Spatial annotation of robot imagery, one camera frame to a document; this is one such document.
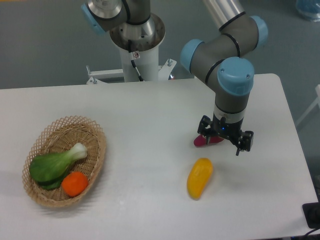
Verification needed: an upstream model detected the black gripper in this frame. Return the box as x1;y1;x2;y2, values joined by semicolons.
197;115;254;156

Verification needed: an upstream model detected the green bok choy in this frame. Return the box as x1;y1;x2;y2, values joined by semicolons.
29;142;88;190

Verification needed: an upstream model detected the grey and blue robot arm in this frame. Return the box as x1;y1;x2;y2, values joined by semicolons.
81;0;268;152

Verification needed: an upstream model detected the white frame at right edge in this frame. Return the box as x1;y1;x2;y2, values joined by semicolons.
295;84;320;128

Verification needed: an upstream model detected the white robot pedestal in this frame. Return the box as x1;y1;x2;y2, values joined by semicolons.
86;13;177;84

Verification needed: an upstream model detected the black device at table edge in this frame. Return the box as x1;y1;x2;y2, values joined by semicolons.
302;202;320;229

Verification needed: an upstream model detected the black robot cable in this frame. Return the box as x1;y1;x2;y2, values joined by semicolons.
127;39;145;82

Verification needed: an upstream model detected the orange fruit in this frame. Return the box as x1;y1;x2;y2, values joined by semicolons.
61;171;89;198

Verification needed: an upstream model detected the magenta sweet potato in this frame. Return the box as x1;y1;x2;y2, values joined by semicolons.
193;135;224;148

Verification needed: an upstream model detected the blue object top right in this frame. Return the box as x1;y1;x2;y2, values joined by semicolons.
295;0;320;22

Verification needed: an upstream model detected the yellow mango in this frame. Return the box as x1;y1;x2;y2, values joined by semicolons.
186;158;214;200

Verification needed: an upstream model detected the woven wicker basket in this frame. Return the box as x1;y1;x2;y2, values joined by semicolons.
22;116;107;208

